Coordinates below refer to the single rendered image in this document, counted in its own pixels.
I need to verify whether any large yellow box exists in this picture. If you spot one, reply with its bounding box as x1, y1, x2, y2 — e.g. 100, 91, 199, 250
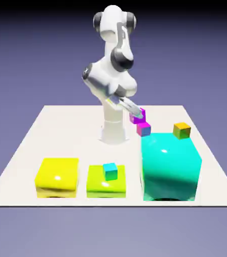
34, 158, 80, 199

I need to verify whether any small magenta cube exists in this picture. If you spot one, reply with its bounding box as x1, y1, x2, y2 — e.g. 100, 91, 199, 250
136, 122, 152, 138

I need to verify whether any large cyan box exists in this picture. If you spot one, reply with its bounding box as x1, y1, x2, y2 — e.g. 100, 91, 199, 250
141, 132, 202, 201

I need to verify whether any small orange cube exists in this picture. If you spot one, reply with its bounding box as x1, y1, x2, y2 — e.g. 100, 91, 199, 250
173, 122, 192, 140

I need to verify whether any small purple cube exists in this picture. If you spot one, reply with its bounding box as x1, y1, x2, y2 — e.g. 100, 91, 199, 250
129, 107, 147, 124

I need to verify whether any small cyan cube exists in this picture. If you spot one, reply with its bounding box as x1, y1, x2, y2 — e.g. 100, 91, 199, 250
102, 162, 119, 181

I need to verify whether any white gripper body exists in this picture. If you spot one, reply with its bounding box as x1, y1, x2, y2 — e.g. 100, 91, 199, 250
119, 97, 144, 118

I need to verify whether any large lime box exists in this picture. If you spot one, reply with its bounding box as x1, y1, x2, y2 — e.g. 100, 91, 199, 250
86, 164, 127, 199

